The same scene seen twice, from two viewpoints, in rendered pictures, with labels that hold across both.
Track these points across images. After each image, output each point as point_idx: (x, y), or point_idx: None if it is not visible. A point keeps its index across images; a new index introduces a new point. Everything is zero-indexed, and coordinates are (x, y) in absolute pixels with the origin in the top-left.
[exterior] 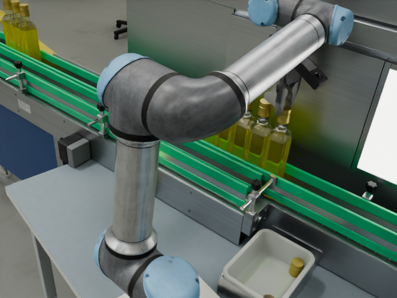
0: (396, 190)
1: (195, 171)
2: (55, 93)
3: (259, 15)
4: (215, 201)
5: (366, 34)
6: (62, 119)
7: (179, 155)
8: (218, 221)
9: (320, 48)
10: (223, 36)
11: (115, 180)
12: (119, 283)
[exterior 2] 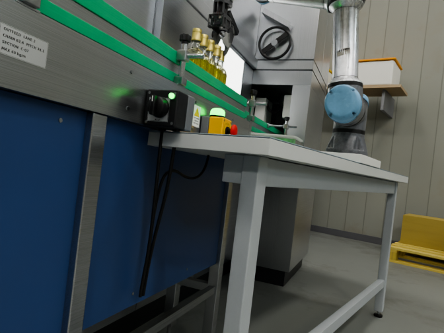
0: None
1: (228, 100)
2: (113, 17)
3: None
4: (242, 118)
5: None
6: (129, 67)
7: (224, 87)
8: None
9: (201, 20)
10: (150, 0)
11: (357, 36)
12: (363, 108)
